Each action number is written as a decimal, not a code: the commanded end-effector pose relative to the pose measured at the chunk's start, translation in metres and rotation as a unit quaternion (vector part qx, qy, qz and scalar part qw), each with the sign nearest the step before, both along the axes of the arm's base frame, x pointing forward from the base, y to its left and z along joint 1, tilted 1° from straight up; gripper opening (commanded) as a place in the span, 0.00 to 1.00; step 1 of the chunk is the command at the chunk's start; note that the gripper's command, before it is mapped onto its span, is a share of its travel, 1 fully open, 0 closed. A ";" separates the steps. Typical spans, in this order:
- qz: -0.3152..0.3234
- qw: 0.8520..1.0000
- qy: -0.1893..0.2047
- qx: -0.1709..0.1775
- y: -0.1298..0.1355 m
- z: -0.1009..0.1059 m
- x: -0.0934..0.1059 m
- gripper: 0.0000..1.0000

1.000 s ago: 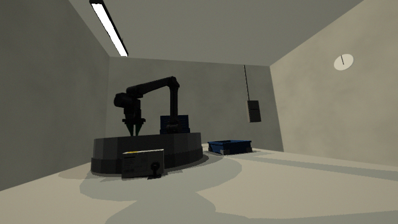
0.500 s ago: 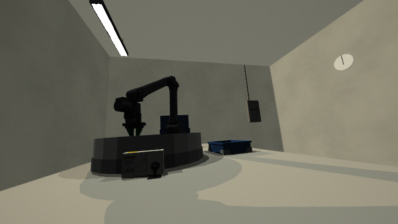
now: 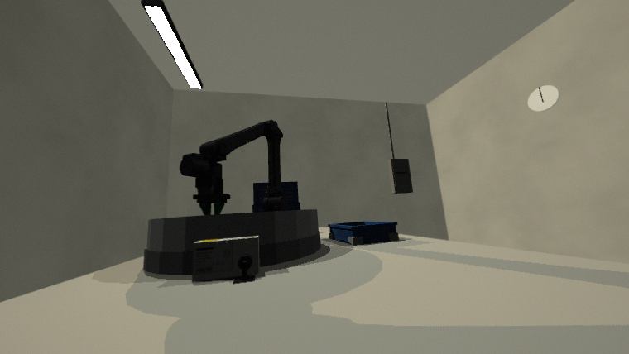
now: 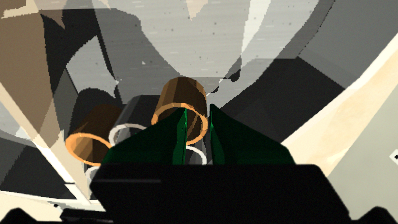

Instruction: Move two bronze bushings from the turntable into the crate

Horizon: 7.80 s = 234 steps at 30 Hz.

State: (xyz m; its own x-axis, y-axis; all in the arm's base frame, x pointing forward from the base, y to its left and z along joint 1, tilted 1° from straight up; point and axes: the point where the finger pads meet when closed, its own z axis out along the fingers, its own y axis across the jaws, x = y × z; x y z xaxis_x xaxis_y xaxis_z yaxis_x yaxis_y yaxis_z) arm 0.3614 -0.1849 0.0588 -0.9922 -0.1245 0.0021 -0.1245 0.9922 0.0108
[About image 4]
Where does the bronze bushing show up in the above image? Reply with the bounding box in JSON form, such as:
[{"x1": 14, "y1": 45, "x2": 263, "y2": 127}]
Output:
[
  {"x1": 151, "y1": 77, "x2": 208, "y2": 145},
  {"x1": 65, "y1": 104, "x2": 122, "y2": 166}
]

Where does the dark grey metal bushing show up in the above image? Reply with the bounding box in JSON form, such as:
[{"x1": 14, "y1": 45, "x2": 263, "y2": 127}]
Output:
[
  {"x1": 184, "y1": 135, "x2": 207, "y2": 164},
  {"x1": 108, "y1": 95, "x2": 159, "y2": 146},
  {"x1": 85, "y1": 165, "x2": 99, "y2": 182}
]

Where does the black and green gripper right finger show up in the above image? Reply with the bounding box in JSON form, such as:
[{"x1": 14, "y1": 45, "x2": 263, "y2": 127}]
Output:
[{"x1": 209, "y1": 104, "x2": 296, "y2": 164}]

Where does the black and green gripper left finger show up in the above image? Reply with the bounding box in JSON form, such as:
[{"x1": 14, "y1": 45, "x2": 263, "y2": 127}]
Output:
[{"x1": 100, "y1": 107, "x2": 188, "y2": 165}]

